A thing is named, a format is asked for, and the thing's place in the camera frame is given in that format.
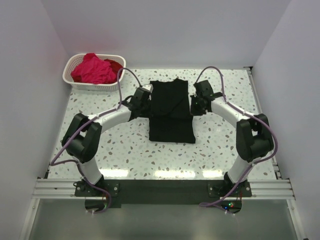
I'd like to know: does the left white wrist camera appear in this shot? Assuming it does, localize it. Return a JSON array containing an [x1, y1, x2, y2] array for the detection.
[[142, 84, 154, 93]]

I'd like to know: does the dark red crumpled t shirt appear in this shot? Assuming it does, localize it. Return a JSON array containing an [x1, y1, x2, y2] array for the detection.
[[104, 59, 123, 84]]

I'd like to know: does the black t shirt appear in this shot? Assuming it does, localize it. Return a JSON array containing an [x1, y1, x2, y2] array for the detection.
[[149, 78, 196, 144]]

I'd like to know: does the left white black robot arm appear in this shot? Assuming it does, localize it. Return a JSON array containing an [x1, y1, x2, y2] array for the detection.
[[61, 84, 153, 187]]

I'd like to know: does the pink crumpled t shirt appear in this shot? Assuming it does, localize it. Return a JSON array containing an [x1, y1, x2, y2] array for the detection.
[[70, 53, 117, 85]]

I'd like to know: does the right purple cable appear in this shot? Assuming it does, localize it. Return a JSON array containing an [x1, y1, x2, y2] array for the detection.
[[194, 66, 279, 213]]

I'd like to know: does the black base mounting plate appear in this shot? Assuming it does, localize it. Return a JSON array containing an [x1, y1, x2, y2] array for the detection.
[[74, 178, 253, 214]]

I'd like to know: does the purple cable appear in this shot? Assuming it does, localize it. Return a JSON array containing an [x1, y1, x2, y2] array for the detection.
[[49, 67, 148, 215], [194, 66, 279, 213]]

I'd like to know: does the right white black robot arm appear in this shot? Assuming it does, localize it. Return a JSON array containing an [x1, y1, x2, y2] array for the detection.
[[190, 80, 274, 186]]

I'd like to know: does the aluminium extrusion rail frame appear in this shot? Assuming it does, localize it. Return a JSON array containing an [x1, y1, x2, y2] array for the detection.
[[20, 69, 306, 240]]

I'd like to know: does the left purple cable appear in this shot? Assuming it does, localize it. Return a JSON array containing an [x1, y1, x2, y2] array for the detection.
[[49, 67, 148, 215]]

